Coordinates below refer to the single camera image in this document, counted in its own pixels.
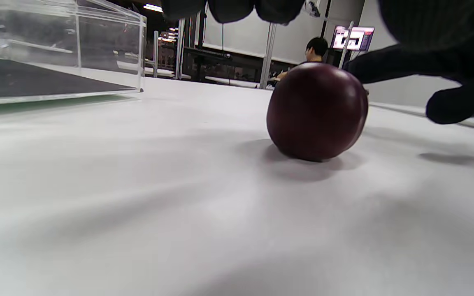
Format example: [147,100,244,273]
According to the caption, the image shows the dark red plum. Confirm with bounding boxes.
[266,62,369,162]

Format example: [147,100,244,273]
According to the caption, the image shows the short metal post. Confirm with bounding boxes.
[152,30,160,78]

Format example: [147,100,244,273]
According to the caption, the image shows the thin metal frame post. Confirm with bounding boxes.
[339,20,356,69]

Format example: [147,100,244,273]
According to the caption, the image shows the computer monitor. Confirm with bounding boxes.
[330,25,376,52]

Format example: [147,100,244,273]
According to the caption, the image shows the black background desk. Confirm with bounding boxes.
[183,46,233,59]

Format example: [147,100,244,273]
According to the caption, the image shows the clear acrylic drawer organizer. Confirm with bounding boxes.
[0,0,147,107]

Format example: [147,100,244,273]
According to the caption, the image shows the person's left hand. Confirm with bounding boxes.
[161,0,474,125]

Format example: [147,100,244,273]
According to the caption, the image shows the tall metal frame post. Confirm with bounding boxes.
[259,23,277,90]
[175,18,186,80]

